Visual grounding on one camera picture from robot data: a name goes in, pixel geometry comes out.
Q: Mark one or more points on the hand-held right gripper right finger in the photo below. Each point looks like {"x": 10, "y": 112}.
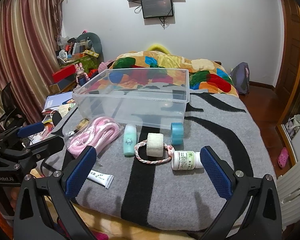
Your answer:
{"x": 215, "y": 173}

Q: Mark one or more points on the small brown packet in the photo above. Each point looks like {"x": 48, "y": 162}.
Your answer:
{"x": 82, "y": 125}

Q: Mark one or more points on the white medicine bottle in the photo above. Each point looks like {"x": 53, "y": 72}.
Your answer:
{"x": 185, "y": 160}

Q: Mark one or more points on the grey black striped blanket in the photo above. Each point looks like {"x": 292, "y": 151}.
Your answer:
{"x": 165, "y": 192}

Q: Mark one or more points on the white ribbed panel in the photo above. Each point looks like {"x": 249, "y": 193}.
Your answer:
{"x": 297, "y": 187}

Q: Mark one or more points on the beige bandage roll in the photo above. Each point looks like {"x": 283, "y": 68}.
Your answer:
{"x": 155, "y": 145}

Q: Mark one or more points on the wooden door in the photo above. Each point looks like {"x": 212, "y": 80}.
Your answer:
{"x": 292, "y": 42}

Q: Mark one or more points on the green gift box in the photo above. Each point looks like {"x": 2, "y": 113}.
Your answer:
{"x": 90, "y": 62}

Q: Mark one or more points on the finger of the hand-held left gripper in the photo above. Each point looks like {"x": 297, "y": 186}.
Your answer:
{"x": 31, "y": 130}
{"x": 48, "y": 143}

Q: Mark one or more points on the small green lotion bottle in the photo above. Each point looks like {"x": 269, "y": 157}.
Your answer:
{"x": 130, "y": 142}

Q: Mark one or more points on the grey purple backpack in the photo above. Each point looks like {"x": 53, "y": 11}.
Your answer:
{"x": 240, "y": 77}

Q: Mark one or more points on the pink plush toy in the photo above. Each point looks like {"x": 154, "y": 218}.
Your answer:
{"x": 103, "y": 66}

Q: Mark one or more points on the red box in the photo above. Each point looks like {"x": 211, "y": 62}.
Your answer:
{"x": 63, "y": 71}

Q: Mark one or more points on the colourful patterned quilt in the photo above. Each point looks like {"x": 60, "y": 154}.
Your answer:
{"x": 170, "y": 61}

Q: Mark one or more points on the grey plush cushion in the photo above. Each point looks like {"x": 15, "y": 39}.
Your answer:
{"x": 95, "y": 41}

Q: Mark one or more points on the white handbag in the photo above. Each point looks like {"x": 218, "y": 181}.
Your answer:
{"x": 295, "y": 123}

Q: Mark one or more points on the black office chair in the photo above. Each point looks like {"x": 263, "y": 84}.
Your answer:
{"x": 7, "y": 97}

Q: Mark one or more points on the bottle with pink bunny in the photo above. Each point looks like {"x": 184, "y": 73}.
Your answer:
{"x": 80, "y": 76}

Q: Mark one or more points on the small black wall screen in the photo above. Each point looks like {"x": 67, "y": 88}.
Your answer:
{"x": 157, "y": 6}

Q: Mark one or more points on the light blue tape roll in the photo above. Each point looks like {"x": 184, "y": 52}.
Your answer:
{"x": 176, "y": 133}

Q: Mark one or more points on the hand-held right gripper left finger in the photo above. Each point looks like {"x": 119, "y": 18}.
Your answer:
{"x": 80, "y": 172}

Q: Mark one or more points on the clear plastic storage bin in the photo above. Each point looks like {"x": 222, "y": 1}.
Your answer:
{"x": 130, "y": 100}

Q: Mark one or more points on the yellow pillow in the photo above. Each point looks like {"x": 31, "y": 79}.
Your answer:
{"x": 157, "y": 47}

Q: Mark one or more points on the white cream tube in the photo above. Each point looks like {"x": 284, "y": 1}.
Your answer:
{"x": 102, "y": 178}

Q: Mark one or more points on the blue folder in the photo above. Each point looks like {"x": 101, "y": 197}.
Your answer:
{"x": 55, "y": 100}

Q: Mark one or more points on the striped pink beige curtain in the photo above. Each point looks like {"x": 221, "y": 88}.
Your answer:
{"x": 22, "y": 42}

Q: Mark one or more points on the pink clog shoe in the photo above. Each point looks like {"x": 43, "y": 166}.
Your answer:
{"x": 283, "y": 157}

